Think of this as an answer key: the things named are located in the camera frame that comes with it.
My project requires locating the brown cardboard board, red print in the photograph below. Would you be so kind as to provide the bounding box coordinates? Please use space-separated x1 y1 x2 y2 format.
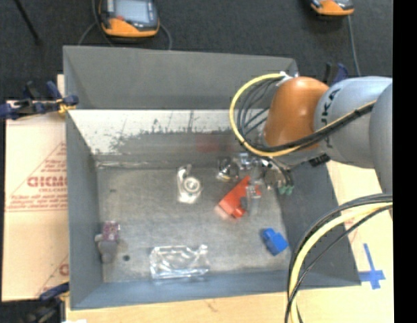
0 112 71 303

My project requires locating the white object with round ring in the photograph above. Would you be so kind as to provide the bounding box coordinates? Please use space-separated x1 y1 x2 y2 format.
175 164 204 205

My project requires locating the grey metal bin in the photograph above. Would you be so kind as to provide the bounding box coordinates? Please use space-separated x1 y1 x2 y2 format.
62 45 361 311

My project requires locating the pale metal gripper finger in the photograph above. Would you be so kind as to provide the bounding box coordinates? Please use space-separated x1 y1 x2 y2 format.
247 184 263 217

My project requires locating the blue block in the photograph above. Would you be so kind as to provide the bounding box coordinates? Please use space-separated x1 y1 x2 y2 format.
259 227 290 257

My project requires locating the black cylinder on white bracket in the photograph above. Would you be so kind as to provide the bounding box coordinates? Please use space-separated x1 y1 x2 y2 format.
309 153 331 168

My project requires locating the purple and grey toy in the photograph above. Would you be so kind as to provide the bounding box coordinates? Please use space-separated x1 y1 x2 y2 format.
94 220 124 264

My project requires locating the clear plastic container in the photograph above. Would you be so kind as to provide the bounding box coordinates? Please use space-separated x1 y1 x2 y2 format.
148 244 211 281

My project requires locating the red block-shaped object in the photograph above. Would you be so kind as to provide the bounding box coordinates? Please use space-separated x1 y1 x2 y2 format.
214 175 253 220

